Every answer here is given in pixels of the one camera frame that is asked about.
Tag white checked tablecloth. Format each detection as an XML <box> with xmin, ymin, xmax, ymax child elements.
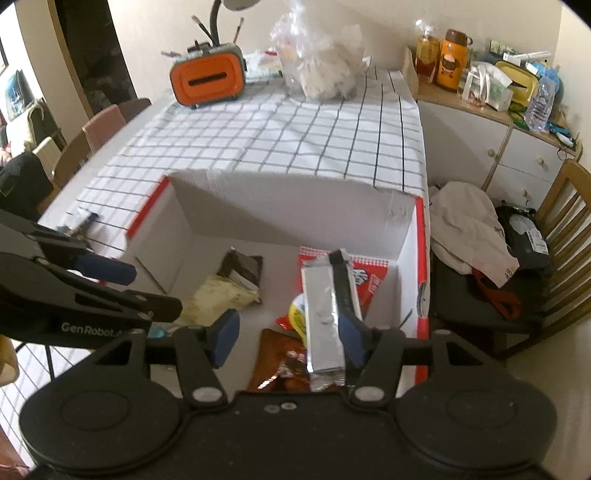
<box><xmin>0</xmin><ymin>65</ymin><xmax>431</xmax><ymax>417</ymax></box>

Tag light wooden chair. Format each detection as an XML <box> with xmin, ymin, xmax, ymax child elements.
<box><xmin>51</xmin><ymin>131</ymin><xmax>93</xmax><ymax>190</ymax></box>

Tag clear plastic bag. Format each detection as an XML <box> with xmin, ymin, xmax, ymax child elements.
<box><xmin>270</xmin><ymin>0</ymin><xmax>371</xmax><ymax>101</ymax></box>

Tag orange thermos bottle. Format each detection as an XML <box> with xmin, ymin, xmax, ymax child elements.
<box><xmin>436</xmin><ymin>28</ymin><xmax>474</xmax><ymax>91</ymax></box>

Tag brown cardboard piece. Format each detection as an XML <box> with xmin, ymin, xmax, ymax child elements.
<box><xmin>401</xmin><ymin>45</ymin><xmax>419</xmax><ymax>96</ymax></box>

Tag yellow snack packet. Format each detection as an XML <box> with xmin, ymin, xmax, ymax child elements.
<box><xmin>287</xmin><ymin>292</ymin><xmax>310</xmax><ymax>345</ymax></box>

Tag yellow oil bottle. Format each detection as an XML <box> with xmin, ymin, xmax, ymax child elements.
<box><xmin>415</xmin><ymin>19</ymin><xmax>442</xmax><ymax>84</ymax></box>

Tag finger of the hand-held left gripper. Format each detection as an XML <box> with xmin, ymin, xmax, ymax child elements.
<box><xmin>122</xmin><ymin>291</ymin><xmax>184</xmax><ymax>324</ymax></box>
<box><xmin>74</xmin><ymin>254</ymin><xmax>138</xmax><ymax>285</ymax></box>

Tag white shopping bags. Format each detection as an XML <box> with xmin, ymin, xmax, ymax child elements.
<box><xmin>461</xmin><ymin>62</ymin><xmax>514</xmax><ymax>112</ymax></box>

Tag yellow-green and brown snack packet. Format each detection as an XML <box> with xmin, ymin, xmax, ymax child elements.
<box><xmin>177</xmin><ymin>247</ymin><xmax>265</xmax><ymax>326</ymax></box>

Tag clear water bottle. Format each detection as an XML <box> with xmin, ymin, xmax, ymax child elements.
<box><xmin>523</xmin><ymin>73</ymin><xmax>557</xmax><ymax>135</ymax></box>

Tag beige sofa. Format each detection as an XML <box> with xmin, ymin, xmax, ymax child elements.
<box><xmin>0</xmin><ymin>99</ymin><xmax>62</xmax><ymax>160</ymax></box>

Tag slatted wooden chair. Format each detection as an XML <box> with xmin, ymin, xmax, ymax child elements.
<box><xmin>431</xmin><ymin>159</ymin><xmax>591</xmax><ymax>361</ymax></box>

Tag blue wall picture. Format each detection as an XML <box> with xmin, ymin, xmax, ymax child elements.
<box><xmin>4</xmin><ymin>69</ymin><xmax>25</xmax><ymax>110</ymax></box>

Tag orange strap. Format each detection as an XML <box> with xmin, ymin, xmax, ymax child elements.
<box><xmin>473</xmin><ymin>267</ymin><xmax>523</xmax><ymax>322</ymax></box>

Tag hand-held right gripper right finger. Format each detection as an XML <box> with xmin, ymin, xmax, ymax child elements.
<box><xmin>338</xmin><ymin>313</ymin><xmax>500</xmax><ymax>411</ymax></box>

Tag brown glossy snack packet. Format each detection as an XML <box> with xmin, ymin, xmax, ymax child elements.
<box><xmin>246</xmin><ymin>327</ymin><xmax>315</xmax><ymax>393</ymax></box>

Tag black seat cushion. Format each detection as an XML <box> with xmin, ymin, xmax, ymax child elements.
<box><xmin>431</xmin><ymin>262</ymin><xmax>551</xmax><ymax>332</ymax></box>

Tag red and white cardboard box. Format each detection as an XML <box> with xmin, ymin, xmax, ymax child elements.
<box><xmin>124</xmin><ymin>168</ymin><xmax>433</xmax><ymax>389</ymax></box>

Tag red snack packet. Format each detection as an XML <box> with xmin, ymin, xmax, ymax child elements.
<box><xmin>276</xmin><ymin>244</ymin><xmax>400</xmax><ymax>331</ymax></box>

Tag dark wooden chair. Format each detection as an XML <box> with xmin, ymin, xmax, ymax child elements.
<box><xmin>117</xmin><ymin>97</ymin><xmax>153</xmax><ymax>121</ymax></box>

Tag black jacket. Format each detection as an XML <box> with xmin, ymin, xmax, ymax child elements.
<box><xmin>0</xmin><ymin>152</ymin><xmax>55</xmax><ymax>223</ymax></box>

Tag grey desk lamp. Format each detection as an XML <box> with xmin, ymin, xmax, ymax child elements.
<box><xmin>209</xmin><ymin>0</ymin><xmax>262</xmax><ymax>47</ymax></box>

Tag orange and green tissue box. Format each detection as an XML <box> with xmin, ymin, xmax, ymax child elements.
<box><xmin>168</xmin><ymin>40</ymin><xmax>247</xmax><ymax>110</ymax></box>

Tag silver and black snack packet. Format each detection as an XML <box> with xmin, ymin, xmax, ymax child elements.
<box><xmin>300</xmin><ymin>248</ymin><xmax>366</xmax><ymax>393</ymax></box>

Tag black bag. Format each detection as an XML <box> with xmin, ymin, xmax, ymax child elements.
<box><xmin>496</xmin><ymin>205</ymin><xmax>553</xmax><ymax>271</ymax></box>

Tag white cabinet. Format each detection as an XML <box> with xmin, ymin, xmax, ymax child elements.
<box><xmin>415</xmin><ymin>82</ymin><xmax>583</xmax><ymax>209</ymax></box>

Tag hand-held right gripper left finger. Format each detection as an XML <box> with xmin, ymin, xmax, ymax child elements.
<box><xmin>90</xmin><ymin>308</ymin><xmax>242</xmax><ymax>411</ymax></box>

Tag white garment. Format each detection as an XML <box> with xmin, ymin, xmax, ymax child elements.
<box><xmin>431</xmin><ymin>181</ymin><xmax>521</xmax><ymax>287</ymax></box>

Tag yellow tissue box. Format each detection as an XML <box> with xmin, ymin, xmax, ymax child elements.
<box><xmin>493</xmin><ymin>59</ymin><xmax>541</xmax><ymax>110</ymax></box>

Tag blue plastic bag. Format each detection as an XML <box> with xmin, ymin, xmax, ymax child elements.
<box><xmin>530</xmin><ymin>64</ymin><xmax>563</xmax><ymax>100</ymax></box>

